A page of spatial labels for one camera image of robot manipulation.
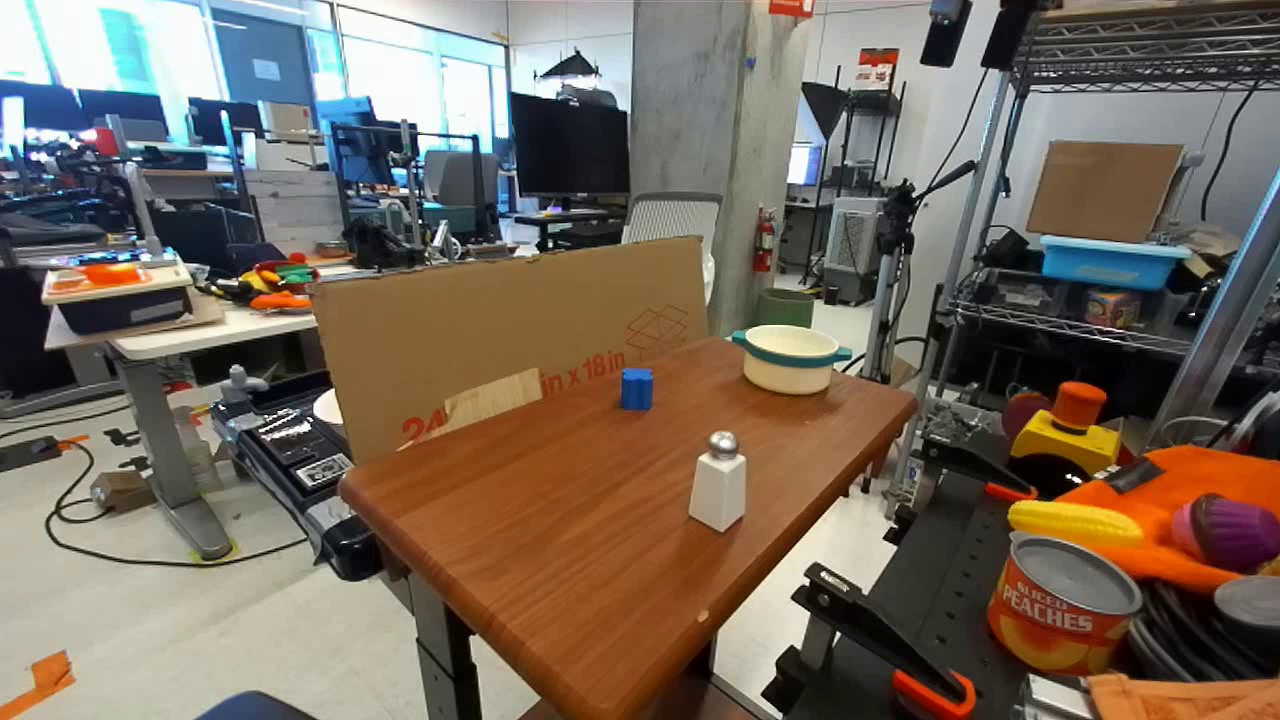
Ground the white salt shaker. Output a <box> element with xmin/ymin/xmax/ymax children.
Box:
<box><xmin>689</xmin><ymin>430</ymin><xmax>749</xmax><ymax>533</ymax></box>

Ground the white dish with teal rim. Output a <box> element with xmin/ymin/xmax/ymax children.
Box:
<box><xmin>731</xmin><ymin>323</ymin><xmax>847</xmax><ymax>395</ymax></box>

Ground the blue cube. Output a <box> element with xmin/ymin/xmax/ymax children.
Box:
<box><xmin>618</xmin><ymin>369</ymin><xmax>655</xmax><ymax>410</ymax></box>

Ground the red fire extinguisher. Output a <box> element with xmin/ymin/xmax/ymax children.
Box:
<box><xmin>752</xmin><ymin>206</ymin><xmax>776</xmax><ymax>274</ymax></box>

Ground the wooden table top desk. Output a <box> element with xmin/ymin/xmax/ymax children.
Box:
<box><xmin>342</xmin><ymin>338</ymin><xmax>916</xmax><ymax>720</ymax></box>

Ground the black monitor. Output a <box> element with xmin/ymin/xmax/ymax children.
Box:
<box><xmin>507</xmin><ymin>90</ymin><xmax>629</xmax><ymax>195</ymax></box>

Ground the cardboard sheet backdrop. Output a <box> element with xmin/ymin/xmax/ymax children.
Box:
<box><xmin>312</xmin><ymin>236</ymin><xmax>708</xmax><ymax>460</ymax></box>

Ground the black orange clamp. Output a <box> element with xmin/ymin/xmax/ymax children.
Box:
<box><xmin>791</xmin><ymin>563</ymin><xmax>978</xmax><ymax>720</ymax></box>

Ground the yellow toy corn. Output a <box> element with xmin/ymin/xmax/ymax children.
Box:
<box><xmin>1009</xmin><ymin>498</ymin><xmax>1144</xmax><ymax>545</ymax></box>

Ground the yellow box with orange button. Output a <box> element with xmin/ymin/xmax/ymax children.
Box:
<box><xmin>1009</xmin><ymin>378</ymin><xmax>1120</xmax><ymax>471</ymax></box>

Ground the blue plastic bin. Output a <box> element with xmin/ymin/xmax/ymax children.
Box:
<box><xmin>1039</xmin><ymin>236</ymin><xmax>1187</xmax><ymax>292</ymax></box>

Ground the brown cardboard panel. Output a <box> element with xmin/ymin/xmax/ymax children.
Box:
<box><xmin>1029</xmin><ymin>141</ymin><xmax>1184</xmax><ymax>238</ymax></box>

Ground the peaches tin can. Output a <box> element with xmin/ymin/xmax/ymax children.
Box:
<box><xmin>984</xmin><ymin>533</ymin><xmax>1144</xmax><ymax>675</ymax></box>

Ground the white side desk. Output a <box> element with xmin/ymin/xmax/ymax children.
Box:
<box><xmin>99</xmin><ymin>303</ymin><xmax>314</xmax><ymax>559</ymax></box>

